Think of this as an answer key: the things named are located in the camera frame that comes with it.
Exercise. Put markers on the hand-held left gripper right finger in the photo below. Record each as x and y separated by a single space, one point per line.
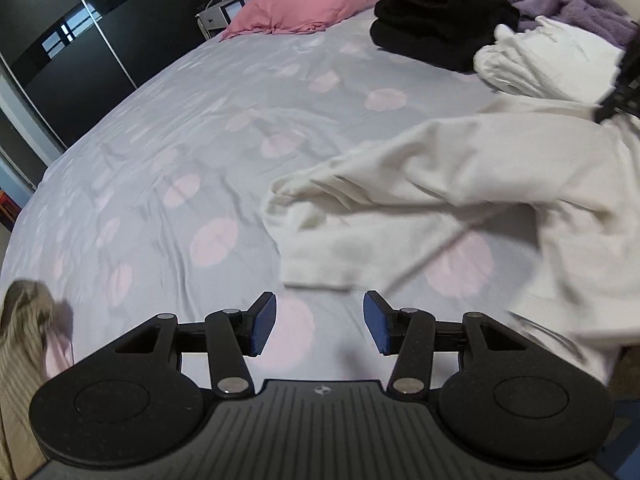
375 325

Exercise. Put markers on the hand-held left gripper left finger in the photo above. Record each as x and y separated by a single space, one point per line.
265 322

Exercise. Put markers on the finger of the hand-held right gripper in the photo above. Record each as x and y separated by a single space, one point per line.
622 95

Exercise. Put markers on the cream long-sleeve shirt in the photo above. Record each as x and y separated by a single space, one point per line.
450 170

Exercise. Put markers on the black folded clothes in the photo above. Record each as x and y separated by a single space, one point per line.
430 15

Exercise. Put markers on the white folded garment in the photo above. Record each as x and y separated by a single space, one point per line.
550 60

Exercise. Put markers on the grey bed sheet pink dots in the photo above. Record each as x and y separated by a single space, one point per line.
200 135

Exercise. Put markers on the pale pink garment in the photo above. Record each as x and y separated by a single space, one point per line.
60 345

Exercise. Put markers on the olive striped shirt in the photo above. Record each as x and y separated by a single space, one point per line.
20 350

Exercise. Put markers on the red plastic stool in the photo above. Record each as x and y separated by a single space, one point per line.
5 207

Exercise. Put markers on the silver nightstand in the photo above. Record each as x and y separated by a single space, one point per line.
220 15

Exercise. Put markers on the pink pillow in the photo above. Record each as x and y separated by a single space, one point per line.
310 0

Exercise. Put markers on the black sliding wardrobe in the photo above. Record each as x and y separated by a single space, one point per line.
75 35

